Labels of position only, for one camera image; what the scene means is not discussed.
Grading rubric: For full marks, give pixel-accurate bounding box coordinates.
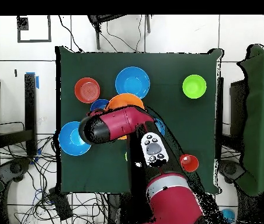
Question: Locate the large yellow-orange bowl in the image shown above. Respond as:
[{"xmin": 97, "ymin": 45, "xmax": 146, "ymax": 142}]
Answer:
[{"xmin": 105, "ymin": 93, "xmax": 145, "ymax": 141}]

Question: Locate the dark blue bowl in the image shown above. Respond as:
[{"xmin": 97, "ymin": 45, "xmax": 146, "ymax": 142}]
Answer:
[{"xmin": 90, "ymin": 99, "xmax": 110, "ymax": 112}]

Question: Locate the large light blue bowl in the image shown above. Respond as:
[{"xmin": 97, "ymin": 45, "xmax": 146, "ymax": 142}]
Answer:
[
  {"xmin": 58, "ymin": 121, "xmax": 92, "ymax": 156},
  {"xmin": 114, "ymin": 66, "xmax": 151, "ymax": 100}
]

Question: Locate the medium blue ribbed bowl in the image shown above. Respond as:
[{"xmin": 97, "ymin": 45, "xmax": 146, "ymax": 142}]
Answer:
[{"xmin": 154, "ymin": 117, "xmax": 166, "ymax": 137}]

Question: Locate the dark green table cloth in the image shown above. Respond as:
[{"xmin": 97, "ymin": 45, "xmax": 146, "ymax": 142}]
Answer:
[{"xmin": 54, "ymin": 45, "xmax": 224, "ymax": 195}]

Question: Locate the orange-red ribbed bowl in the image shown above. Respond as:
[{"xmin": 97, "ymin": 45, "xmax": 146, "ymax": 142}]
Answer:
[{"xmin": 74, "ymin": 77, "xmax": 101, "ymax": 104}]

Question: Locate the orange-red cup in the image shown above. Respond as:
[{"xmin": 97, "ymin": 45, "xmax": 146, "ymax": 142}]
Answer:
[{"xmin": 179, "ymin": 153, "xmax": 200, "ymax": 173}]

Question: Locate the green bowl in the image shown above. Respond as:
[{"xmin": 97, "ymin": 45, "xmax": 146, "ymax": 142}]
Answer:
[{"xmin": 182, "ymin": 74, "xmax": 207, "ymax": 99}]

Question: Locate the black metal stand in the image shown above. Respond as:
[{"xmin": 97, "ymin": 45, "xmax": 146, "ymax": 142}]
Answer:
[{"xmin": 86, "ymin": 15, "xmax": 152, "ymax": 50}]

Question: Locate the dark grey rounded base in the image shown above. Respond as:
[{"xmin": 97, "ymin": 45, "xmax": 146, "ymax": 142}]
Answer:
[
  {"xmin": 0, "ymin": 157, "xmax": 32, "ymax": 187},
  {"xmin": 218, "ymin": 159, "xmax": 246, "ymax": 184}
]

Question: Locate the black power strip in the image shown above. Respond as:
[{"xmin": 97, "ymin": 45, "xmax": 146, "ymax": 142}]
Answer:
[{"xmin": 48, "ymin": 187, "xmax": 73, "ymax": 221}]

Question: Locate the blue cup on floor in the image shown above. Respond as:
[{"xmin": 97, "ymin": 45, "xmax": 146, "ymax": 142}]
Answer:
[{"xmin": 220, "ymin": 208, "xmax": 237, "ymax": 224}]

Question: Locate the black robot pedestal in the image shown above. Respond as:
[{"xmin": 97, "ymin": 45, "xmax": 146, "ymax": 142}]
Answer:
[{"xmin": 107, "ymin": 192, "xmax": 151, "ymax": 224}]

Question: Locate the tangle of cables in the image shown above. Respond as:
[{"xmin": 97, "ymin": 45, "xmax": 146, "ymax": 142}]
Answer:
[{"xmin": 0, "ymin": 121, "xmax": 109, "ymax": 224}]

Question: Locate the black metal frame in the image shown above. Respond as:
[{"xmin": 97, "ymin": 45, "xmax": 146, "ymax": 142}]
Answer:
[
  {"xmin": 216, "ymin": 76, "xmax": 247, "ymax": 162},
  {"xmin": 0, "ymin": 72, "xmax": 39, "ymax": 157}
]

